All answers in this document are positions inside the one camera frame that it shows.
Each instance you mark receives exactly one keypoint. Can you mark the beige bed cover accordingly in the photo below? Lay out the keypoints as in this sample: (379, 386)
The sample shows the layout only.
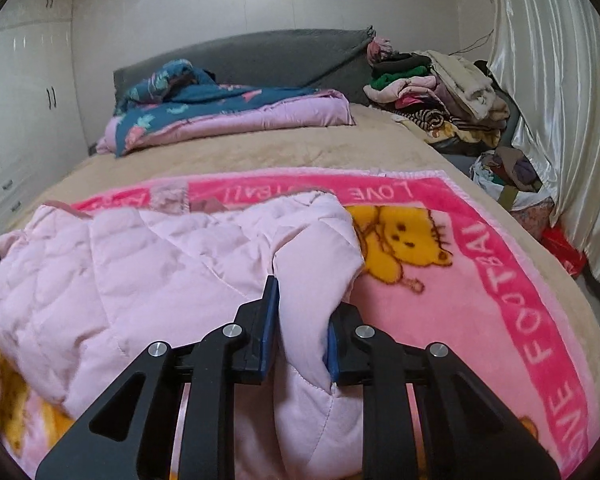
(375, 142)

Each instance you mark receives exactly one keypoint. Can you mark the red plastic bag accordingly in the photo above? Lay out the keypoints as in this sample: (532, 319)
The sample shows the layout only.
(554, 240)

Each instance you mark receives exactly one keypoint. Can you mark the white satin curtain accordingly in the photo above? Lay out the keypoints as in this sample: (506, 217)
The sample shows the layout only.
(546, 55)

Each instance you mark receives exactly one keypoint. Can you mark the pile of folded clothes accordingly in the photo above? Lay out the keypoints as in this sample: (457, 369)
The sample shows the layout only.
(455, 105)

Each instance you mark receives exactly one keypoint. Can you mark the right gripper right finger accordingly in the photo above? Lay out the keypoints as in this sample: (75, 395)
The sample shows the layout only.
(426, 412)

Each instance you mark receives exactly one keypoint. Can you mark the white wardrobe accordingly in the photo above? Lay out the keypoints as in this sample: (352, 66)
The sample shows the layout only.
(41, 136)

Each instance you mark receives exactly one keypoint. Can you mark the pink quilted jacket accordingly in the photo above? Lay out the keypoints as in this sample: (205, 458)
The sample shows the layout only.
(81, 295)

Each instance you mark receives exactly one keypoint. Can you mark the grey headboard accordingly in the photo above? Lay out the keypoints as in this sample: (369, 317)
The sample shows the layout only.
(314, 58)

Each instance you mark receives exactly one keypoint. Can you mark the blue floral pink quilt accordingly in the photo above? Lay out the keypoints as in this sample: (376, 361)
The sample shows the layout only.
(181, 102)

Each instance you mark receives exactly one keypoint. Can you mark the pink bear fleece blanket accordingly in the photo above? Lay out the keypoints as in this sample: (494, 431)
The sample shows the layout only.
(434, 266)

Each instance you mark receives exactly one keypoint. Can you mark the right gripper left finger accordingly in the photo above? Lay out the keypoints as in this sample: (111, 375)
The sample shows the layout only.
(172, 409)

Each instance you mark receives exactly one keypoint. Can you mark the bag of clothes on floor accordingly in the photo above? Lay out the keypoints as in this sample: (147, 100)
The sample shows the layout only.
(507, 175)

